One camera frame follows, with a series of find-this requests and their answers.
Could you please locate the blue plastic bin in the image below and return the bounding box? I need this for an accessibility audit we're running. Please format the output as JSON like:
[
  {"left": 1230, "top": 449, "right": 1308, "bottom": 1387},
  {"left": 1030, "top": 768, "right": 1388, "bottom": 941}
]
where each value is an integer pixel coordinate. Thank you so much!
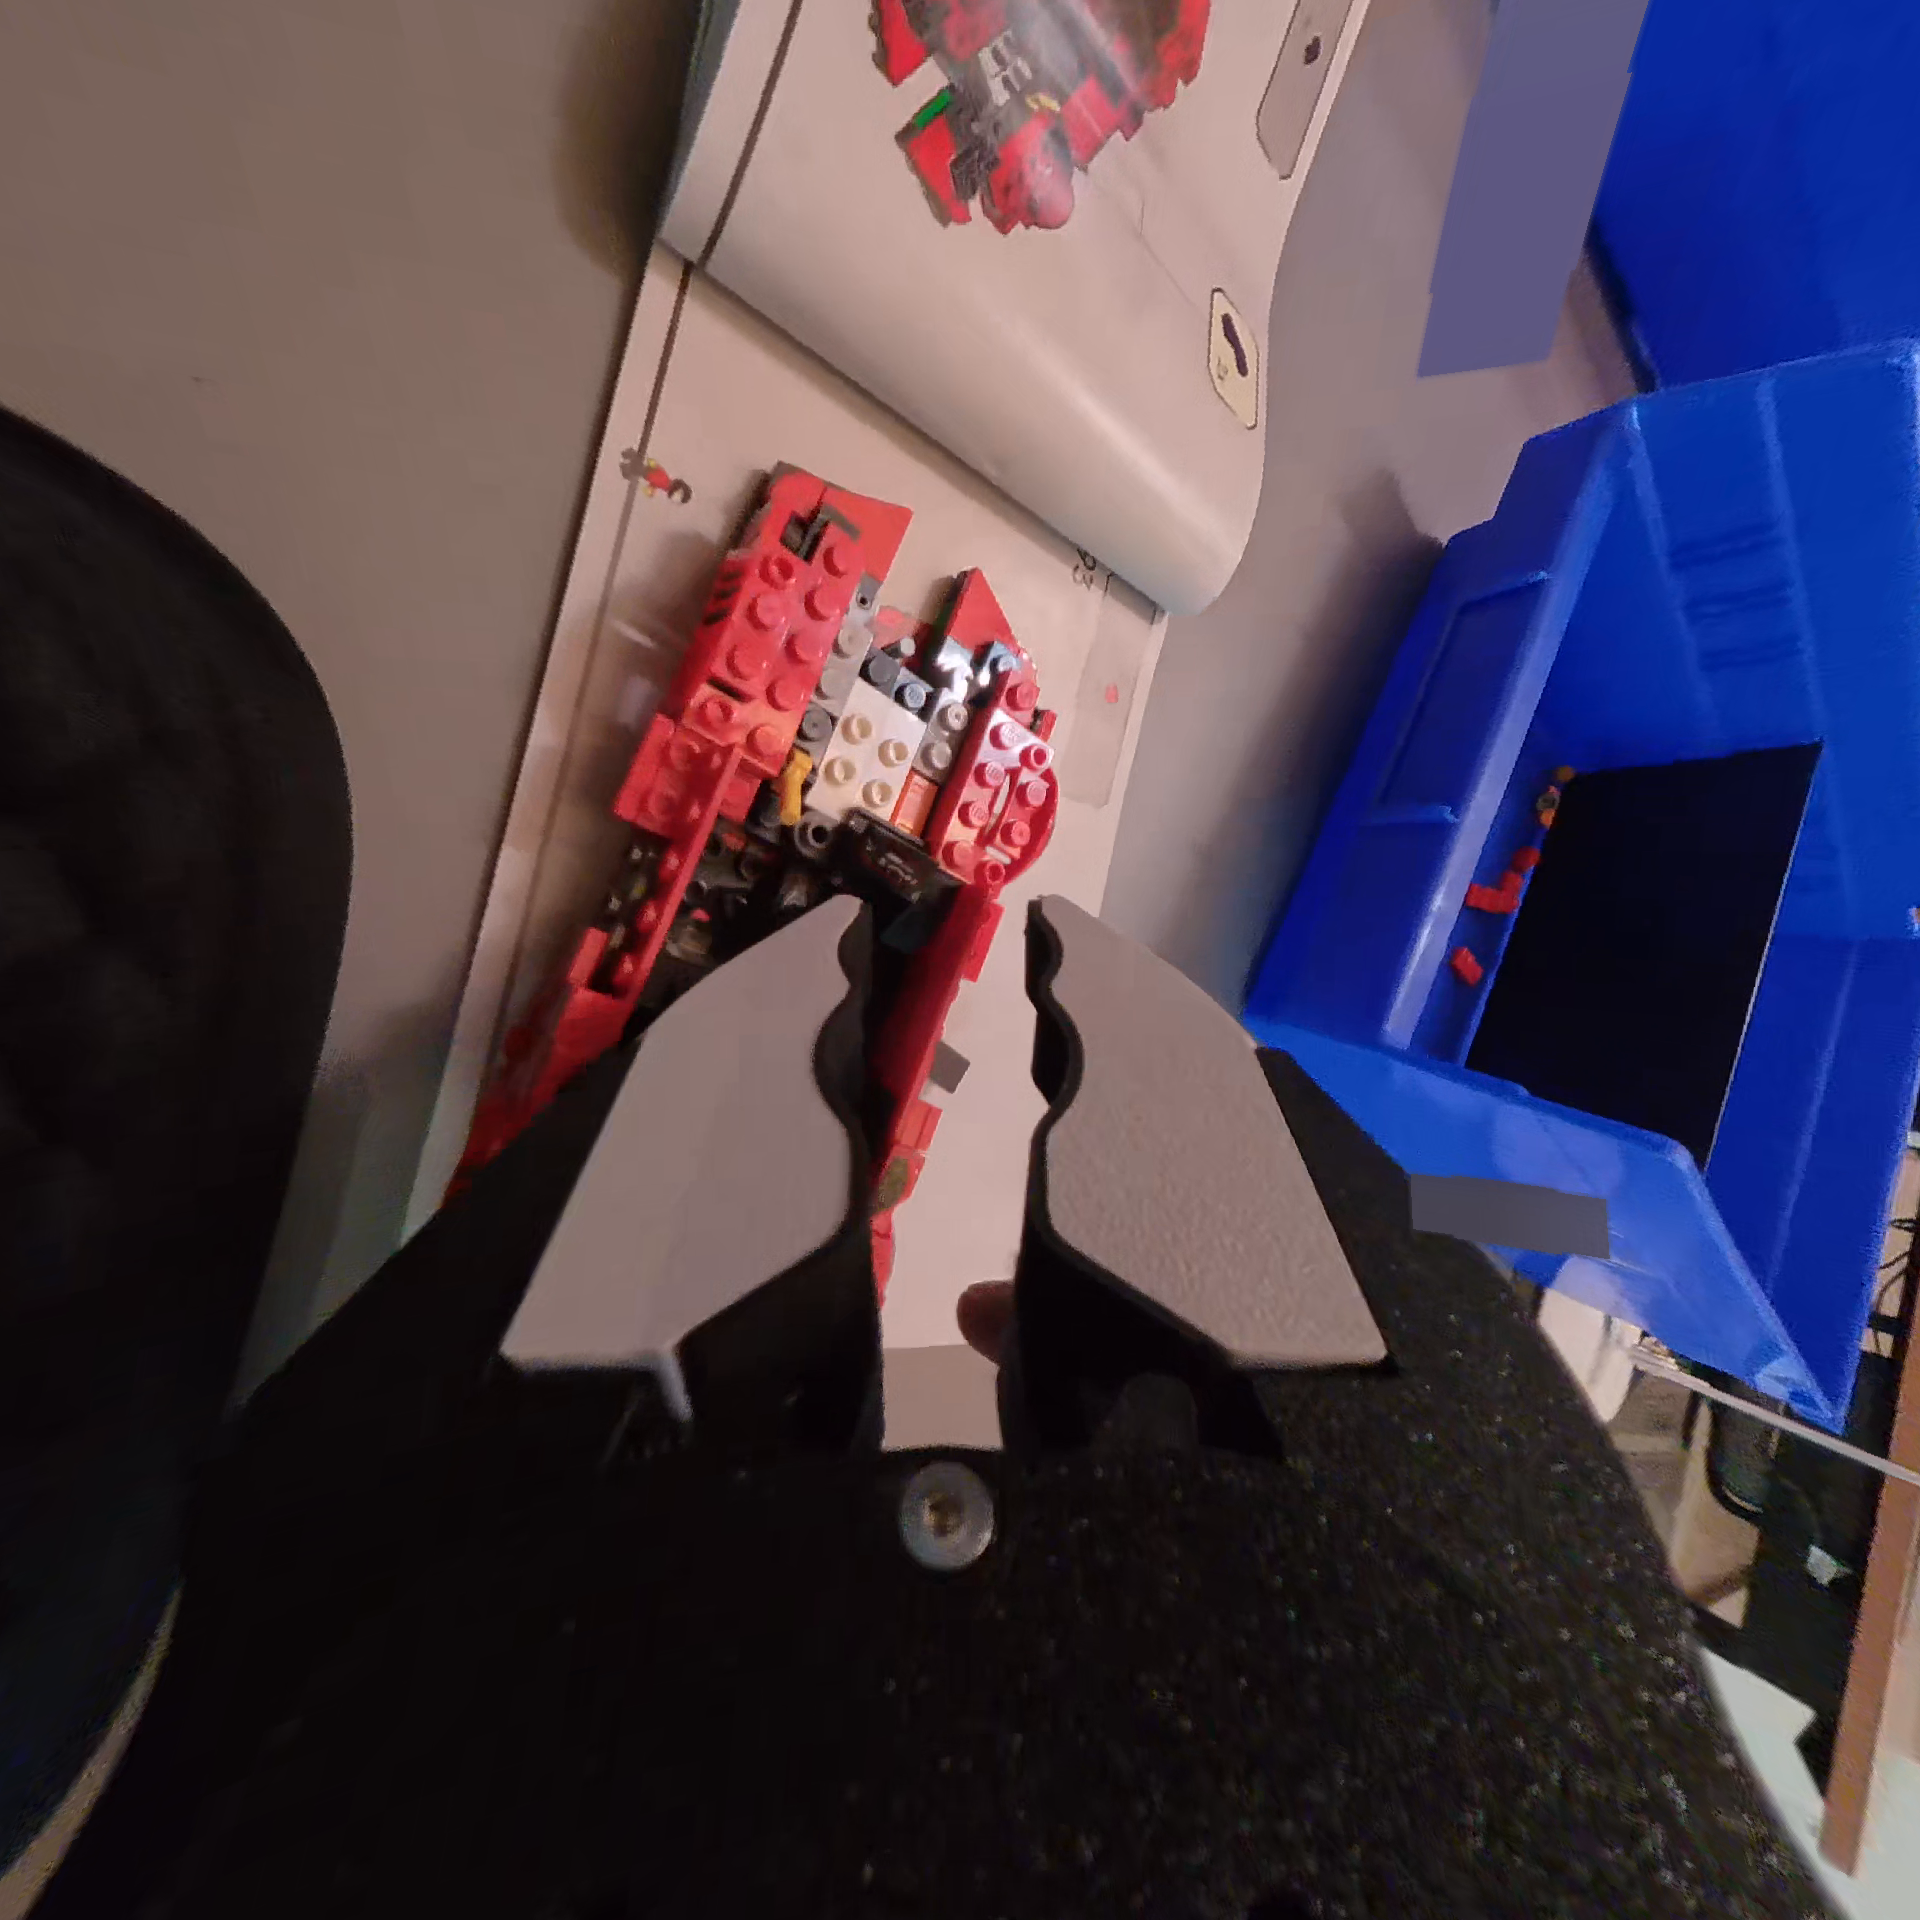
[
  {"left": 1247, "top": 347, "right": 1920, "bottom": 1432},
  {"left": 1585, "top": 0, "right": 1920, "bottom": 391}
]

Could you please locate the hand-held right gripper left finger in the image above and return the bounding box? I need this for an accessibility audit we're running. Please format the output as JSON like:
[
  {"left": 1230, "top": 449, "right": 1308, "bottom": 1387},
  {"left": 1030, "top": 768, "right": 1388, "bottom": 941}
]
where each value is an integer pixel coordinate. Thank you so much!
[{"left": 497, "top": 899, "right": 887, "bottom": 1450}]

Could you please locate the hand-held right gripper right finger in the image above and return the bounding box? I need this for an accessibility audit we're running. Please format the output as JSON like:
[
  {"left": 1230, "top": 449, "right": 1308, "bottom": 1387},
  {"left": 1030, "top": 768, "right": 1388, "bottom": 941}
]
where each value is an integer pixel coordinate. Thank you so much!
[{"left": 1007, "top": 899, "right": 1388, "bottom": 1453}]

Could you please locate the black dimpled wrist rest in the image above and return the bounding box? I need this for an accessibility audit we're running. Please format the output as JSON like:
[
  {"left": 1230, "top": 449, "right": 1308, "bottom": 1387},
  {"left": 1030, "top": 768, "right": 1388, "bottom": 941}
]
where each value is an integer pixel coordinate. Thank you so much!
[{"left": 0, "top": 407, "right": 350, "bottom": 1796}]

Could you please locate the brown wooden board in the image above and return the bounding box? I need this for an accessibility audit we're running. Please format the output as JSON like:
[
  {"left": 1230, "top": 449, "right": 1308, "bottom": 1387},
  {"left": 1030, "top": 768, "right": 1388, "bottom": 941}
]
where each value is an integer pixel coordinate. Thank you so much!
[{"left": 1815, "top": 1321, "right": 1920, "bottom": 1881}]

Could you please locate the white instruction booklet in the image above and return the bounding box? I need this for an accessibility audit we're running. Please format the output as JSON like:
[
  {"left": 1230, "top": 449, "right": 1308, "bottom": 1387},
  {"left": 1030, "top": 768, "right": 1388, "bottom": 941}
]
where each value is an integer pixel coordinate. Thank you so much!
[{"left": 411, "top": 0, "right": 1378, "bottom": 1450}]

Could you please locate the red toy brick car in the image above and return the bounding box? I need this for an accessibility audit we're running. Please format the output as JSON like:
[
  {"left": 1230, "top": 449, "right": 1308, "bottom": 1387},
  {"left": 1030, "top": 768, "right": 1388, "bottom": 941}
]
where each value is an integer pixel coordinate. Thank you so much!
[{"left": 437, "top": 460, "right": 1054, "bottom": 1306}]

